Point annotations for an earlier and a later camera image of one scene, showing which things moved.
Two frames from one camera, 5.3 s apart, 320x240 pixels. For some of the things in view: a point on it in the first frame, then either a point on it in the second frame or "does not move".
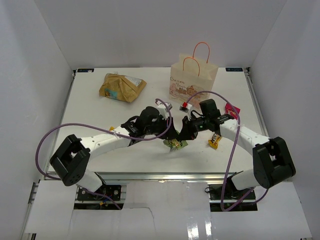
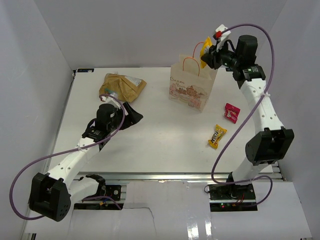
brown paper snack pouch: [121, 87] does not move
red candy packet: [232, 110] does not move
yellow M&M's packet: [213, 142] does not move
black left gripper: [172, 134] to [132, 118]
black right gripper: [187, 132] to [211, 59]
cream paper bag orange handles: [189, 75] does not move
